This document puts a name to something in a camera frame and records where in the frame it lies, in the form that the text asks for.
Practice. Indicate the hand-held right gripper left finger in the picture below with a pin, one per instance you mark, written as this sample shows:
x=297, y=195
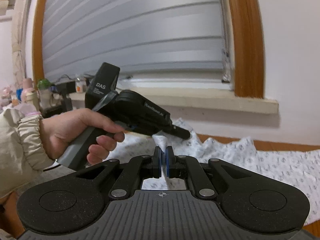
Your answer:
x=158, y=163

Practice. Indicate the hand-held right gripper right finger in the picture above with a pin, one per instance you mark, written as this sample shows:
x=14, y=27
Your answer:
x=169, y=163

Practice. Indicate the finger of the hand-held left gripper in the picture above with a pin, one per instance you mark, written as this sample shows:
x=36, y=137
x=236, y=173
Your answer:
x=180, y=132

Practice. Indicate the white patterned pants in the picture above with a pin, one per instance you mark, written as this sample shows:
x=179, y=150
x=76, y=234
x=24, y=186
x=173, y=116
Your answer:
x=262, y=162

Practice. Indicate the person's left hand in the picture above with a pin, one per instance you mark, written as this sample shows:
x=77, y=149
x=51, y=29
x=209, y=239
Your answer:
x=65, y=127

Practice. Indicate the bottle with orange label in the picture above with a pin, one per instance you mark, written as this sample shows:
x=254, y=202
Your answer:
x=80, y=85

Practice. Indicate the black box with blue label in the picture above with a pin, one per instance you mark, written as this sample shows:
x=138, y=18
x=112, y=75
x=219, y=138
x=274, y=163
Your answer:
x=66, y=88

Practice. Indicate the grey window blind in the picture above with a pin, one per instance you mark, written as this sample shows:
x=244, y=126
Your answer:
x=137, y=30

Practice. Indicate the green-lidded bottle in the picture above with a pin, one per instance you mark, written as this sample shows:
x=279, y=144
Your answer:
x=44, y=92

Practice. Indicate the pink tissue packet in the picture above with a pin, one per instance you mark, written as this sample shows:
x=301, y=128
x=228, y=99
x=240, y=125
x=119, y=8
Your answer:
x=27, y=110

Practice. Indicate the beige curtain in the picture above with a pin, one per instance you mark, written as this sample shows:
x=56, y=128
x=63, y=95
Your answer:
x=21, y=30

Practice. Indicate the wooden window frame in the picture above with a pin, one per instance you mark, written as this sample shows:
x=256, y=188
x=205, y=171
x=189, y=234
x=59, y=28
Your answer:
x=247, y=42

